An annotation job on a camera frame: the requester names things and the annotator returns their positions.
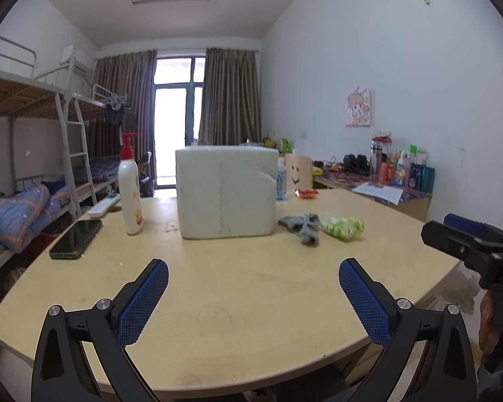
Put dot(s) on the desk with patterned cloth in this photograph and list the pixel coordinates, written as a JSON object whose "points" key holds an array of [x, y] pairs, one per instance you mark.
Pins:
{"points": [[406, 199]]}

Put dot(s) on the brown curtain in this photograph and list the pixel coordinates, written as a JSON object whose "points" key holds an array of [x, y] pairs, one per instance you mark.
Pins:
{"points": [[128, 75], [230, 96]]}

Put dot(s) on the red snack wrapper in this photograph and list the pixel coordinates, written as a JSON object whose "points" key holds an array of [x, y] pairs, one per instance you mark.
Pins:
{"points": [[307, 193]]}

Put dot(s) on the black smartphone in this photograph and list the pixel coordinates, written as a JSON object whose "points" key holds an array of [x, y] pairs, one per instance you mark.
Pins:
{"points": [[76, 238]]}

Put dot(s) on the group of toiletry bottles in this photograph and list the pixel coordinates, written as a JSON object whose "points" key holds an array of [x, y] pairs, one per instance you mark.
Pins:
{"points": [[402, 169]]}

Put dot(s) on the grey sock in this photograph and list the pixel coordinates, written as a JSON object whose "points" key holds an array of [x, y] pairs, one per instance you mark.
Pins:
{"points": [[304, 226]]}

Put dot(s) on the white remote control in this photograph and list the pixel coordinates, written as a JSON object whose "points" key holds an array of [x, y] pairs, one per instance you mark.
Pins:
{"points": [[104, 206]]}

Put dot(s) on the green package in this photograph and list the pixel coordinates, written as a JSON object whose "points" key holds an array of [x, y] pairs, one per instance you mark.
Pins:
{"points": [[286, 145]]}

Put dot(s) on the black folding chair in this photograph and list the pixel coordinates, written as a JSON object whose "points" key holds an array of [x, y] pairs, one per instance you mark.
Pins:
{"points": [[144, 178]]}

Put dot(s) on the metal bunk bed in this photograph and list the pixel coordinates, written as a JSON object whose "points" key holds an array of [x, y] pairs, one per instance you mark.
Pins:
{"points": [[12, 96], [92, 104]]}

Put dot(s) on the wooden chair with smiley face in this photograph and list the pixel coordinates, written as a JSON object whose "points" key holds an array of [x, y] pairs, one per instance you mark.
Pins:
{"points": [[297, 173]]}

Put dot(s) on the small clear sanitizer bottle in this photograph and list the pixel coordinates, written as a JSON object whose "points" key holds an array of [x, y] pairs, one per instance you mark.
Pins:
{"points": [[281, 182]]}

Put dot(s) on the blue plaid bedding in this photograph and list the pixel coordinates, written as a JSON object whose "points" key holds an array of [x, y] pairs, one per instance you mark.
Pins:
{"points": [[102, 169]]}

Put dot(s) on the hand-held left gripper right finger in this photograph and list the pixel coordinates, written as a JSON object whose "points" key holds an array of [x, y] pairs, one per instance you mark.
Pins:
{"points": [[362, 301]]}

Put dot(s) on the white foam box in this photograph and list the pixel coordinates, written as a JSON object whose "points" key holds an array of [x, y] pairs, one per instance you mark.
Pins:
{"points": [[226, 192]]}

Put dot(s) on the pink cartoon wall poster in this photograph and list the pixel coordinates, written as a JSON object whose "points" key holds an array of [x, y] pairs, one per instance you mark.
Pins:
{"points": [[359, 107]]}

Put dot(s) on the white paper sheet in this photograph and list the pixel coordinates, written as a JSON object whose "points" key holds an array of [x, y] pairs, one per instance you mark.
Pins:
{"points": [[378, 192]]}

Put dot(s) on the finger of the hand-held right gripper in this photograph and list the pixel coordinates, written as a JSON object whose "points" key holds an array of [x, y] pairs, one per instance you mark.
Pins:
{"points": [[448, 238], [463, 222]]}

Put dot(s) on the white metal bed ladder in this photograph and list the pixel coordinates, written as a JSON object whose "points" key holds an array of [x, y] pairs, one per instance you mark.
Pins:
{"points": [[77, 155]]}

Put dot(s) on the glass balcony door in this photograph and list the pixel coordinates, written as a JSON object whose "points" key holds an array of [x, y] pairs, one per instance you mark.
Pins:
{"points": [[174, 117]]}

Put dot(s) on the black headphones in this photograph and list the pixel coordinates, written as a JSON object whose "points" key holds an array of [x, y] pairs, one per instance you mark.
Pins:
{"points": [[355, 162]]}

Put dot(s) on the person's right hand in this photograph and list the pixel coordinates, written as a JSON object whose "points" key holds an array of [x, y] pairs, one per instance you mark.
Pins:
{"points": [[487, 322]]}

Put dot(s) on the blue and orange quilt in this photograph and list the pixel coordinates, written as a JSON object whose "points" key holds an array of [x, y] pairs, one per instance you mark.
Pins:
{"points": [[19, 213]]}

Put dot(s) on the white lotion bottle red pump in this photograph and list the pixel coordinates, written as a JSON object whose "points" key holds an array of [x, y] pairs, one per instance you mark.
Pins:
{"points": [[130, 192]]}

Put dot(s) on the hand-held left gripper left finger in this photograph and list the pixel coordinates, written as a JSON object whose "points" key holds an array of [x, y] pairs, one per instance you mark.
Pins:
{"points": [[144, 301]]}

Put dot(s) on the dark hanging clothes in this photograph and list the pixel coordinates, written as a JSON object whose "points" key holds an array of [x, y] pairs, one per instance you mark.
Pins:
{"points": [[115, 113]]}

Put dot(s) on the white air conditioner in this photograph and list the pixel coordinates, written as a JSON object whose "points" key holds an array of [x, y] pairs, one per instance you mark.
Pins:
{"points": [[77, 56]]}

